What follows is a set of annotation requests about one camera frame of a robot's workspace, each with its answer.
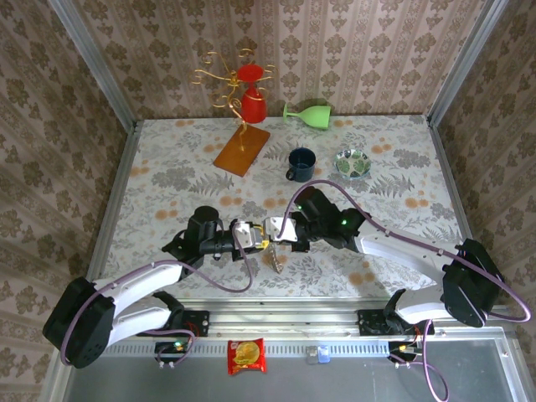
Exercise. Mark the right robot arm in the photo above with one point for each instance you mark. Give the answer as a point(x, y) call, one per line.
point(402, 255)

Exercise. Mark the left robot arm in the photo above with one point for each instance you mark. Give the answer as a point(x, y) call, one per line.
point(138, 278)

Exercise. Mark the dark blue mug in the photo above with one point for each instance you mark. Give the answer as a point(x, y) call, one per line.
point(307, 171)

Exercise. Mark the green leaf pattern bowl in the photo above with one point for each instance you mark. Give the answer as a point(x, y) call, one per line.
point(352, 165)

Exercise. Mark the slotted metal strip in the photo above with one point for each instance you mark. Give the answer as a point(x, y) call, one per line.
point(285, 348)

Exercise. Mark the green wine glass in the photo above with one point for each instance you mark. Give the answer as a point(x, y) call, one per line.
point(316, 117)

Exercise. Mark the red snack packet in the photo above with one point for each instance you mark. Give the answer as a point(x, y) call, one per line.
point(247, 356)

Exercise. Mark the red wine glass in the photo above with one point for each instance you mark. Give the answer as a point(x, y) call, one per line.
point(253, 109)

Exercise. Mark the small blue silver device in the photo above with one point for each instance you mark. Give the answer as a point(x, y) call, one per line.
point(318, 355)

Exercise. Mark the grey metal sheet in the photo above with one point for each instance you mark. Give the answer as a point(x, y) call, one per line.
point(335, 381)

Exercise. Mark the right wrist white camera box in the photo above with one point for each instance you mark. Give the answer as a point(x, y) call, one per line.
point(274, 228)

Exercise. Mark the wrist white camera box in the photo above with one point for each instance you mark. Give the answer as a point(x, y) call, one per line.
point(274, 228)
point(245, 238)

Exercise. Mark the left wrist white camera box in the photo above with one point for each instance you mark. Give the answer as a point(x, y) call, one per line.
point(245, 238)

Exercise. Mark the wide aluminium base rail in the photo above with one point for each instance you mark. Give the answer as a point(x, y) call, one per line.
point(285, 318)

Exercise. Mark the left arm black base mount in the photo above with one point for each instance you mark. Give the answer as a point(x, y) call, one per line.
point(197, 324)

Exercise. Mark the aluminium table side rail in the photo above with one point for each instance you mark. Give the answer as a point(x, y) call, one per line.
point(117, 188)
point(453, 188)

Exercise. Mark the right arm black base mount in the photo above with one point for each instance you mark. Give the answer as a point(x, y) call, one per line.
point(368, 324)

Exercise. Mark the aluminium frame post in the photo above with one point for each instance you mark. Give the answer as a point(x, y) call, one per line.
point(98, 71)
point(467, 63)

